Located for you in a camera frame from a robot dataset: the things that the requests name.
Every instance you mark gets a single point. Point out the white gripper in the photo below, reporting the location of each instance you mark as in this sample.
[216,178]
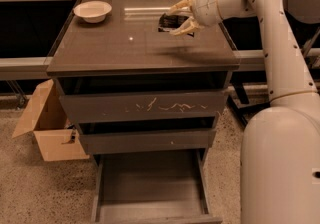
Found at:
[205,8]

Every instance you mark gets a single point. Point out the black rxbar chocolate bar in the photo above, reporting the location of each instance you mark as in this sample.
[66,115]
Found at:
[169,23]

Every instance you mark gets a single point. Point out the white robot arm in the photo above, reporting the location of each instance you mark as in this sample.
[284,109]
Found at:
[280,151]

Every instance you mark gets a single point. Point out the grey drawer cabinet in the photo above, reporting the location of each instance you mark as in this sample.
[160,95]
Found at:
[127,54]

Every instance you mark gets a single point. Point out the grey top drawer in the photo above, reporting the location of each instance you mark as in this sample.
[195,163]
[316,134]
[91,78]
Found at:
[116,107]

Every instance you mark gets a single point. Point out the grey middle drawer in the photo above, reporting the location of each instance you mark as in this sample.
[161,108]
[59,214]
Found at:
[147,141]

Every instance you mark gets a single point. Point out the grey open bottom drawer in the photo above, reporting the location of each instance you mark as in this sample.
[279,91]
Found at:
[166,187]

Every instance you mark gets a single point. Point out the white bowl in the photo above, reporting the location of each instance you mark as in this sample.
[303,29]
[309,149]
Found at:
[93,11]

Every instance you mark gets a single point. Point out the black rolling stand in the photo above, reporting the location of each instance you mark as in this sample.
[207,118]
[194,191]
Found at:
[303,18]

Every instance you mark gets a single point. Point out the brown cardboard box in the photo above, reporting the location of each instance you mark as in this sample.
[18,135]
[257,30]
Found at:
[57,138]

